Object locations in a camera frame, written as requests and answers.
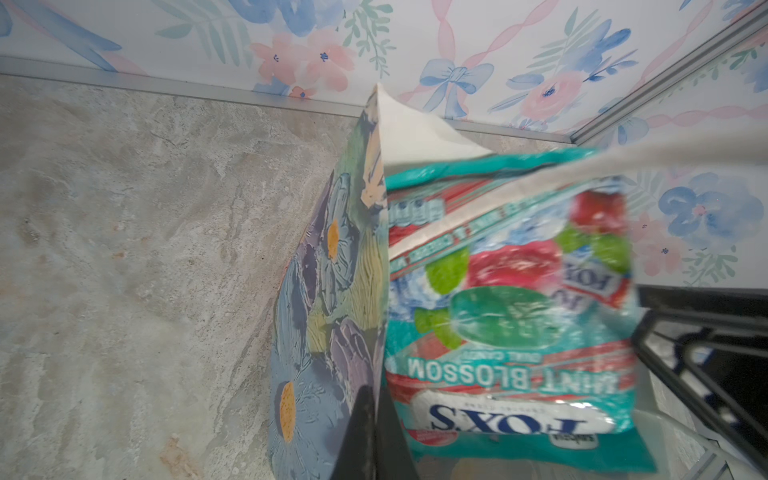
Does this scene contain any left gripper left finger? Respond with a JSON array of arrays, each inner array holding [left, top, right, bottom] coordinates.
[[331, 386, 375, 480]]

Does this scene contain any right corner aluminium post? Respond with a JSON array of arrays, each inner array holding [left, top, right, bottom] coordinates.
[[569, 0, 768, 148]]

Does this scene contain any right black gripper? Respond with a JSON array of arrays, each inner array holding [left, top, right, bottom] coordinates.
[[632, 285, 767, 474]]

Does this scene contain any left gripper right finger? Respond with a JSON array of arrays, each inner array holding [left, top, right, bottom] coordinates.
[[375, 395, 419, 480]]

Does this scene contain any teal pink Fox's candy bag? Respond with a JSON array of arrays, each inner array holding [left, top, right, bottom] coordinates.
[[384, 148, 656, 476]]

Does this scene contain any floral paper gift bag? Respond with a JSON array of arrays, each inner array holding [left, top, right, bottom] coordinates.
[[268, 90, 767, 479]]

